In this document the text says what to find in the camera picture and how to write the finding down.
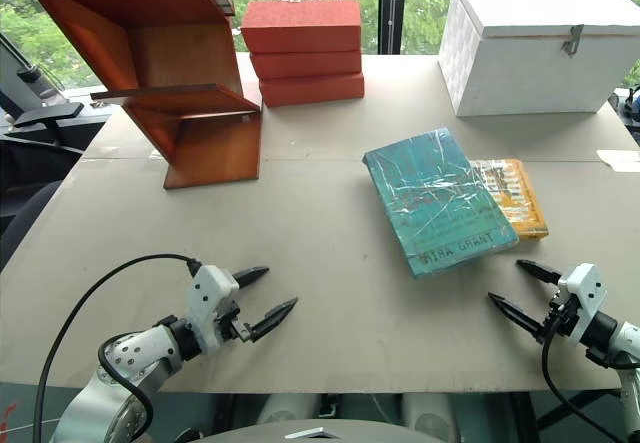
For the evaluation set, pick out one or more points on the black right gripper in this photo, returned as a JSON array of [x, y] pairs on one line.
[[560, 318]]

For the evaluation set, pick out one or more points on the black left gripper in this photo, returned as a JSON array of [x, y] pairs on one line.
[[230, 325]]

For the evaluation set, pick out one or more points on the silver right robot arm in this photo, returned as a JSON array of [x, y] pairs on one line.
[[627, 343]]

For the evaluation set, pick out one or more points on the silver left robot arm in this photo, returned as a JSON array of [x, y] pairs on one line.
[[125, 358]]

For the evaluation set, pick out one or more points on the yellow plastic-wrapped book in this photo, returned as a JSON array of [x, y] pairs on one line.
[[520, 203]]

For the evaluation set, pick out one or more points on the teal plastic-wrapped book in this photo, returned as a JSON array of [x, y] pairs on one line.
[[440, 198]]

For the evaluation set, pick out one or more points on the orange-brown wooden bookshelf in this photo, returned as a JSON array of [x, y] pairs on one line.
[[210, 138]]

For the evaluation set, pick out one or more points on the white paper sheet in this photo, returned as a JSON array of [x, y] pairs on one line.
[[622, 160]]

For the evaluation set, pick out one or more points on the grey round robot torso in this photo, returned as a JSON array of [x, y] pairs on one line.
[[380, 435]]

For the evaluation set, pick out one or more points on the dark equipment beside table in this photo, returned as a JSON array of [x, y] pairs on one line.
[[627, 113]]

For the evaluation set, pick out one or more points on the white lidded storage box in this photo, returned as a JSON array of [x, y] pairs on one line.
[[535, 73]]

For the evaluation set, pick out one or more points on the metal box latch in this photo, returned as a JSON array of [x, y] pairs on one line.
[[571, 43]]

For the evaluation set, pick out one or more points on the large red foam block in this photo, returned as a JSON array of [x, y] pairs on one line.
[[300, 25]]

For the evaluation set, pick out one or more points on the black office chair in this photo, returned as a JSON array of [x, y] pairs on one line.
[[47, 114]]

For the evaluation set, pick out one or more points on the black window mullion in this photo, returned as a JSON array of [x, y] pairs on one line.
[[392, 8]]

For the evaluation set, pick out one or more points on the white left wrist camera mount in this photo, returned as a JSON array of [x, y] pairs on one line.
[[207, 298]]

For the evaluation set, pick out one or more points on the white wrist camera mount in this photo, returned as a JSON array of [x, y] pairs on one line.
[[207, 298], [590, 285]]

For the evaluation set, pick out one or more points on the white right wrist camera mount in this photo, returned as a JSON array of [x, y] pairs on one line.
[[590, 285]]

